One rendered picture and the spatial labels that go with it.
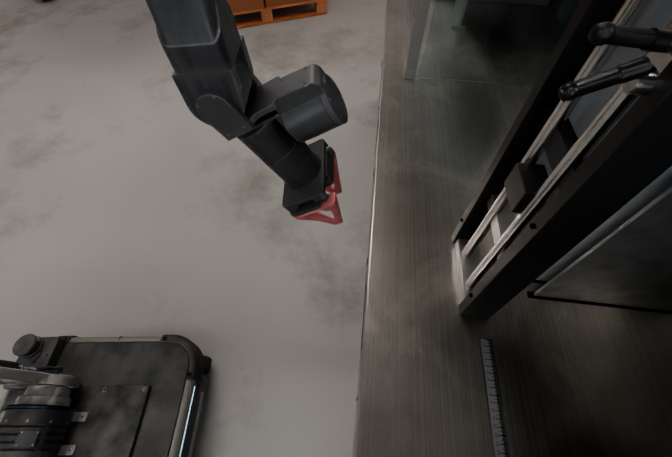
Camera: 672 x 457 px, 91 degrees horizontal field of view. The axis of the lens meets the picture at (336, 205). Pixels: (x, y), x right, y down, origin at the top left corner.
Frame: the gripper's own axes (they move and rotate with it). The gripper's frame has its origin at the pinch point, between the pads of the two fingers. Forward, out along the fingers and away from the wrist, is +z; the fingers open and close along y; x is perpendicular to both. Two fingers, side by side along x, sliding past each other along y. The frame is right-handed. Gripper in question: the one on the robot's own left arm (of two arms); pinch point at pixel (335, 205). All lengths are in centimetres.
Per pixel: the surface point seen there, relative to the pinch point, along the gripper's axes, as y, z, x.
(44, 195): 85, 10, 194
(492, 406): -26.3, 24.0, -12.7
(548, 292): -9.9, 28.8, -25.6
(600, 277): -10.4, 24.3, -32.6
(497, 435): -29.8, 23.9, -12.4
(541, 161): -2.3, 2.3, -28.4
